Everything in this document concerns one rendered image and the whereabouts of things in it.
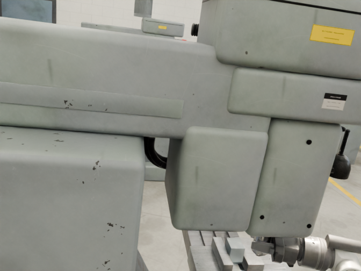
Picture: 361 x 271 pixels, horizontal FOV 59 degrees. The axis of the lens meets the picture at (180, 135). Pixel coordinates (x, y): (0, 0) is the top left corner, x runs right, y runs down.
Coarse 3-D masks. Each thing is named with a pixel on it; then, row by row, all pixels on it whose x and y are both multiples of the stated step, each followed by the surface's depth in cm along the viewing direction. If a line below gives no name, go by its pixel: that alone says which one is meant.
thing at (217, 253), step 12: (216, 240) 117; (192, 252) 115; (204, 252) 116; (216, 252) 113; (192, 264) 112; (204, 264) 110; (216, 264) 111; (228, 264) 106; (240, 264) 112; (264, 264) 114; (276, 264) 115
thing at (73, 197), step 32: (0, 128) 61; (32, 128) 63; (0, 160) 51; (32, 160) 52; (64, 160) 53; (96, 160) 54; (128, 160) 55; (0, 192) 53; (32, 192) 53; (64, 192) 54; (96, 192) 55; (128, 192) 56; (0, 224) 55; (32, 224) 55; (64, 224) 56; (96, 224) 57; (128, 224) 58; (0, 256) 57; (32, 256) 57; (64, 256) 58; (96, 256) 59; (128, 256) 60
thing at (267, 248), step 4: (252, 244) 89; (256, 244) 89; (260, 244) 89; (264, 244) 88; (268, 244) 88; (272, 244) 88; (252, 248) 89; (256, 248) 89; (260, 248) 89; (264, 248) 89; (268, 248) 88; (272, 248) 88; (264, 252) 89; (268, 252) 89; (272, 252) 88
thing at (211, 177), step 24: (192, 144) 66; (216, 144) 67; (240, 144) 68; (264, 144) 69; (168, 168) 86; (192, 168) 68; (216, 168) 69; (240, 168) 70; (168, 192) 83; (192, 192) 70; (216, 192) 71; (240, 192) 72; (192, 216) 72; (216, 216) 73; (240, 216) 74
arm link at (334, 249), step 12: (324, 240) 88; (336, 240) 85; (348, 240) 85; (324, 252) 85; (336, 252) 86; (348, 252) 86; (360, 252) 84; (324, 264) 85; (336, 264) 85; (348, 264) 83
